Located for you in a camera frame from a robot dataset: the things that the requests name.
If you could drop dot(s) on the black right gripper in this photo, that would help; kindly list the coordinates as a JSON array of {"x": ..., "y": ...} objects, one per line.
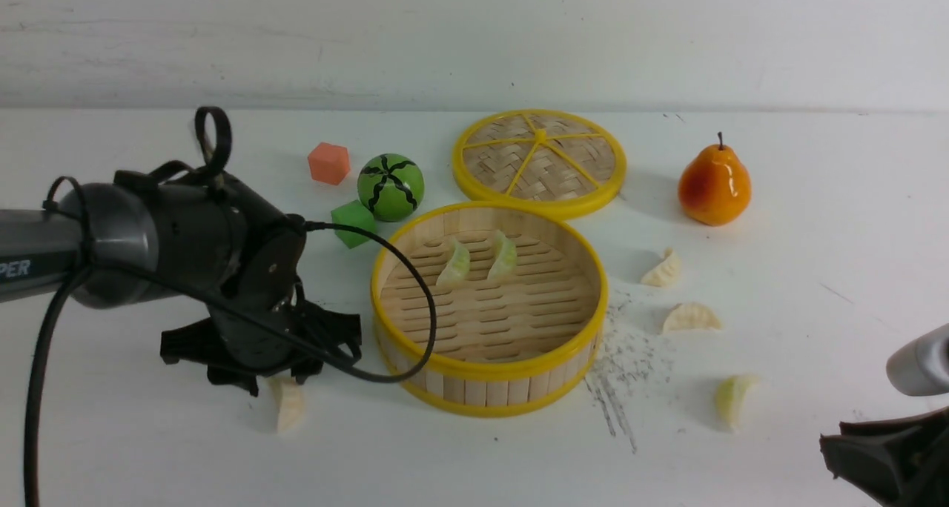
[{"x": 900, "y": 462}]

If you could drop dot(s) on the green dumpling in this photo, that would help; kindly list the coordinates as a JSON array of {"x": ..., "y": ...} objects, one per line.
[
  {"x": 506, "y": 257},
  {"x": 457, "y": 266},
  {"x": 730, "y": 396}
]

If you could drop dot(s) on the orange foam cube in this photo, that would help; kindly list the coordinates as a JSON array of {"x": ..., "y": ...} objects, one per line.
[{"x": 329, "y": 164}]

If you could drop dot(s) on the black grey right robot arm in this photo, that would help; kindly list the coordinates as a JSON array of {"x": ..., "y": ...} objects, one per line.
[{"x": 920, "y": 368}]

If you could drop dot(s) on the white dumpling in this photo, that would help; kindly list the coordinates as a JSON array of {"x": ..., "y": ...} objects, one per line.
[
  {"x": 691, "y": 317},
  {"x": 666, "y": 273},
  {"x": 290, "y": 403}
]

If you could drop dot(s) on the orange toy pear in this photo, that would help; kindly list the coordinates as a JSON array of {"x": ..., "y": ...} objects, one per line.
[{"x": 715, "y": 187}]

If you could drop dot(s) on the yellow bamboo steamer lid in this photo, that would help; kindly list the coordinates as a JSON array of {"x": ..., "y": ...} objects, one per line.
[{"x": 551, "y": 162}]

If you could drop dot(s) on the green toy watermelon ball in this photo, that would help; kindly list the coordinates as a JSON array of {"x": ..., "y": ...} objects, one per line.
[{"x": 391, "y": 187}]

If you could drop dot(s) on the yellow bamboo steamer tray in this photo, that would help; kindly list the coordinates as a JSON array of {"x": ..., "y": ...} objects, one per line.
[{"x": 515, "y": 345}]

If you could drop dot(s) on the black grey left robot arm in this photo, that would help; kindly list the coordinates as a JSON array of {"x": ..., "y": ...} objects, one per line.
[{"x": 228, "y": 242}]

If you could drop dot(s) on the green foam cube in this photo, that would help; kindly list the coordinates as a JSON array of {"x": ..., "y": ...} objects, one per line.
[{"x": 353, "y": 215}]

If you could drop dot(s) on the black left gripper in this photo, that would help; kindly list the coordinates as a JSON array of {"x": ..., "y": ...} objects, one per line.
[{"x": 236, "y": 352}]

